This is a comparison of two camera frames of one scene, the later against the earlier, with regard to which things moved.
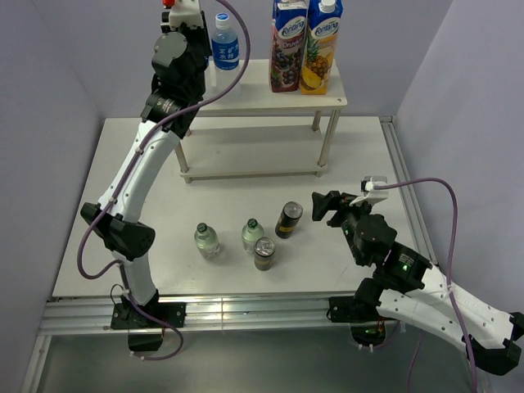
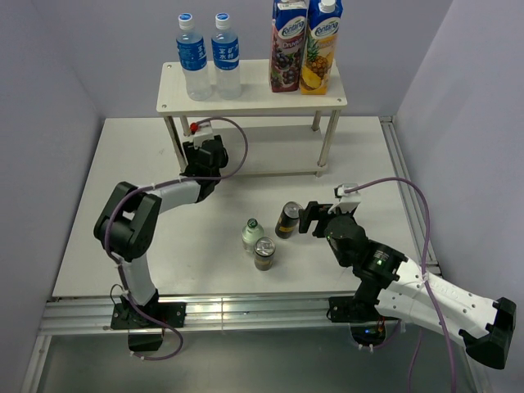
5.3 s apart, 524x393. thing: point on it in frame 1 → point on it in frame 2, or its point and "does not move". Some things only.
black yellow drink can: [264, 250] does not move
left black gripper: [201, 33] → [191, 154]
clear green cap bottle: [251, 232] does not move
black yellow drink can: [288, 219] does not move
